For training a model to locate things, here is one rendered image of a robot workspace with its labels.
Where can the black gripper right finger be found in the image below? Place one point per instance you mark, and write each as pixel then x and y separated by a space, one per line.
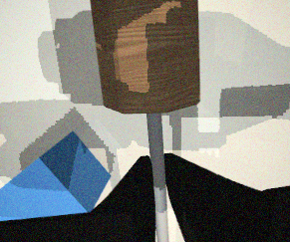
pixel 212 208

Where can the wooden-handled tool with grey metal shaft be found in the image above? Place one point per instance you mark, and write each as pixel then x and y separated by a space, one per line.
pixel 148 58

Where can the blue cube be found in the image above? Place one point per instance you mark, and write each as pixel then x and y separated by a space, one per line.
pixel 64 180

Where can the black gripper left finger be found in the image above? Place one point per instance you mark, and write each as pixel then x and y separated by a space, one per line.
pixel 126 214

